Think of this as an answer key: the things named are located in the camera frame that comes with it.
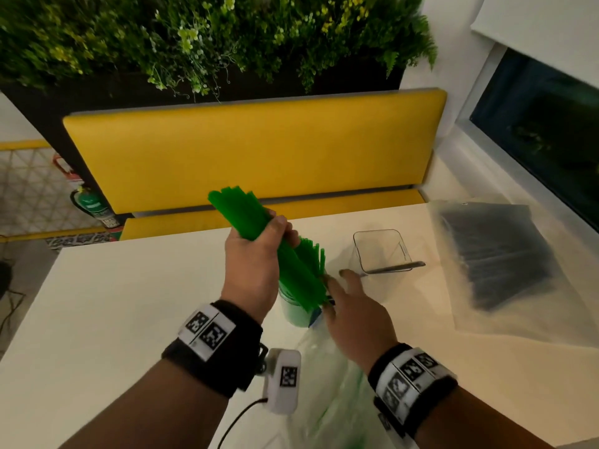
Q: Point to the thin clear plastic bag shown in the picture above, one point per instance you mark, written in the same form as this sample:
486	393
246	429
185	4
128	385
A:
332	406

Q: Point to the pile of green straws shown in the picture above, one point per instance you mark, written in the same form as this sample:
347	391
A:
243	210

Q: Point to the person's left forearm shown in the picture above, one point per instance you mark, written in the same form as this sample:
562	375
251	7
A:
149	411

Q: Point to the person's right forearm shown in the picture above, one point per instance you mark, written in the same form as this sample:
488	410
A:
477	425

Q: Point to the yellow bench seat cushion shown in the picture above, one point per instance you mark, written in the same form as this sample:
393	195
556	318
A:
187	219

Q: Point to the dark stick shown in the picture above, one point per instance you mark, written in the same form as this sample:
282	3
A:
398	267

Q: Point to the person's right hand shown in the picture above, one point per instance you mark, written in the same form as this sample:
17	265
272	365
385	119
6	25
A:
365	327

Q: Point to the black left wristband with markers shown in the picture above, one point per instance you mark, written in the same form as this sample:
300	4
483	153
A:
210	341

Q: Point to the white table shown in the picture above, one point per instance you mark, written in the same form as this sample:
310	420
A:
117	299

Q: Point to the square clear holder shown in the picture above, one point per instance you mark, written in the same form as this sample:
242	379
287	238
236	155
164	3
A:
379	250

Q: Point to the red and white sign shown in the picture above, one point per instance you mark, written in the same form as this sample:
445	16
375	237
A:
65	168

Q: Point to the person's left hand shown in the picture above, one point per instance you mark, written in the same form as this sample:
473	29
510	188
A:
250	275

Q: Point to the frosted clear plastic bag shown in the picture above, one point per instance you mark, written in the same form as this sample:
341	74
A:
571	322

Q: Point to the stack of black straws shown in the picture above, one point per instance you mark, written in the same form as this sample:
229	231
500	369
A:
496	257

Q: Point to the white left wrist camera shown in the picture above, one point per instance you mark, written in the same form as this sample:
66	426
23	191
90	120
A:
283	378

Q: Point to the black wristband with markers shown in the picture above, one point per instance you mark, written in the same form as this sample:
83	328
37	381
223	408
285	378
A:
412	383
210	341

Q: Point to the clear round plastic cup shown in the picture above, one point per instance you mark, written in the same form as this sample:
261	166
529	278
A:
295	315

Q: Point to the green fire extinguisher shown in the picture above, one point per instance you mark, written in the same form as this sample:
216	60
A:
93	205

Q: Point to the yellow framed mesh partition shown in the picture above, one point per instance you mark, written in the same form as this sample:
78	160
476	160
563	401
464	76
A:
18	144

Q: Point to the dark window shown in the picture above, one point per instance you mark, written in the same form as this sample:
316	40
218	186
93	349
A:
552	135

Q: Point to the black right wristband with markers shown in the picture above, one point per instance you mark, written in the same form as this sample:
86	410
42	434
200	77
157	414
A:
412	383

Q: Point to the yellow bench seat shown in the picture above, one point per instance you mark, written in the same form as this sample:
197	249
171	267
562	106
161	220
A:
234	154

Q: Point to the white roller blind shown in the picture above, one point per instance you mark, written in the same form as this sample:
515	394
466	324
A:
547	28

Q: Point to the black planter box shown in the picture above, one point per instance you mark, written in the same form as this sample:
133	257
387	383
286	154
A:
70	98

